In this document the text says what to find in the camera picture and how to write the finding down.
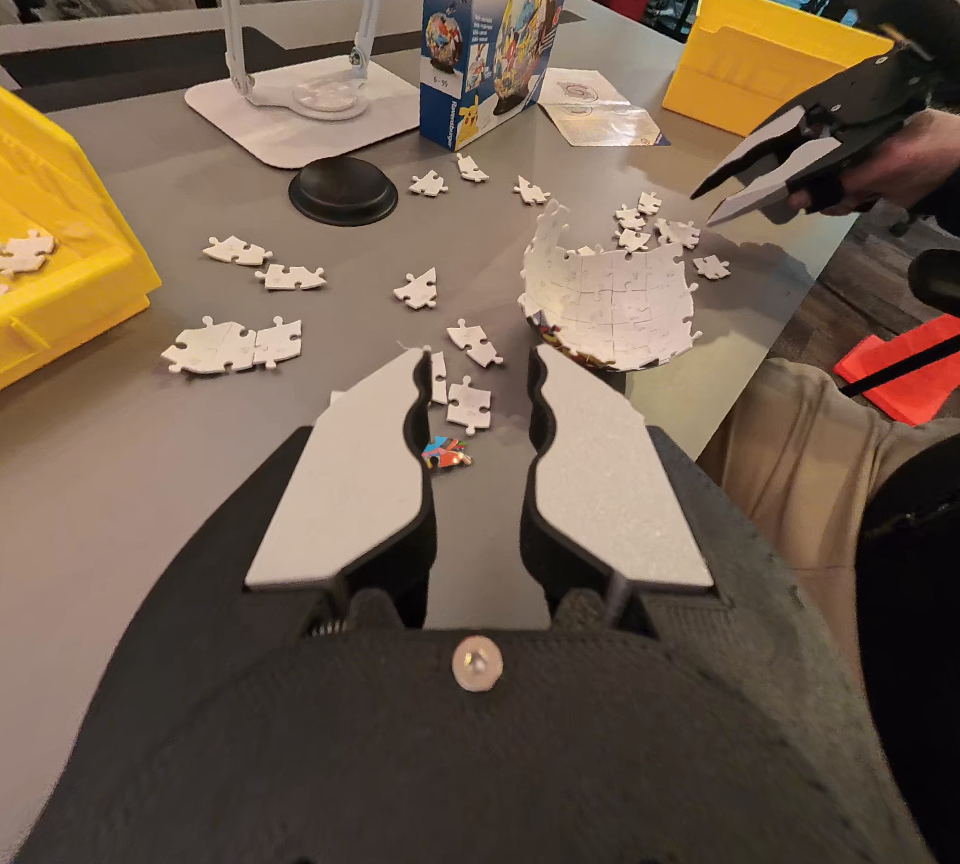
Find person's right hand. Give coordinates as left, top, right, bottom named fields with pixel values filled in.
left=787, top=108, right=960, bottom=216

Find red bag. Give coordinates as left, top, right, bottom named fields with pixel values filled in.
left=833, top=312, right=960, bottom=427

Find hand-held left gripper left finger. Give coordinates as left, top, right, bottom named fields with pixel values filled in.
left=245, top=346, right=438, bottom=631

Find three-piece joined puzzle strip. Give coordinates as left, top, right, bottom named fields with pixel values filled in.
left=160, top=314, right=303, bottom=377

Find paper instruction leaflet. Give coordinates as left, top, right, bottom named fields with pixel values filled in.
left=537, top=66, right=672, bottom=148

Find scattered loose puzzle pieces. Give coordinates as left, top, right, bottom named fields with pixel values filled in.
left=330, top=191, right=733, bottom=473

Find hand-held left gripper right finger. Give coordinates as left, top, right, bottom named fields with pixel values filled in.
left=519, top=344, right=716, bottom=631

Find yellow plastic bin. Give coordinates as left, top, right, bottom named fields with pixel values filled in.
left=661, top=0, right=895, bottom=138
left=0, top=84, right=163, bottom=393

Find blue puzzle box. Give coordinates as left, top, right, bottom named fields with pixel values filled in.
left=417, top=0, right=595, bottom=152

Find two-piece joined puzzle strip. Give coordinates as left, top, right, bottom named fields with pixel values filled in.
left=254, top=263, right=328, bottom=293

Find white flat rounded object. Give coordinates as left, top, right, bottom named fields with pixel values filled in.
left=184, top=0, right=423, bottom=171

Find person's right forearm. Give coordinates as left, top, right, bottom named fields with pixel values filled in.
left=909, top=177, right=960, bottom=237

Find person's black top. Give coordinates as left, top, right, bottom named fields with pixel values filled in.
left=855, top=432, right=960, bottom=864

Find black chair armrest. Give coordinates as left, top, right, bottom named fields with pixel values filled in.
left=906, top=248, right=960, bottom=315

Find assembled white puzzle ball section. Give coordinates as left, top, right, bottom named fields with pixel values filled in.
left=517, top=198, right=705, bottom=373

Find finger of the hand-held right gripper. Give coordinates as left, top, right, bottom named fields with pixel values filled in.
left=705, top=138, right=843, bottom=229
left=690, top=106, right=809, bottom=199

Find small joined puzzle bit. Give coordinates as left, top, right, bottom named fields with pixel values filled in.
left=201, top=234, right=273, bottom=268

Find heap of white puzzle pieces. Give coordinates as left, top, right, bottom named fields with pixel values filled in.
left=0, top=226, right=58, bottom=297

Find clear plastic display stand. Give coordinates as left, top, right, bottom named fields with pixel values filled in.
left=291, top=78, right=370, bottom=123

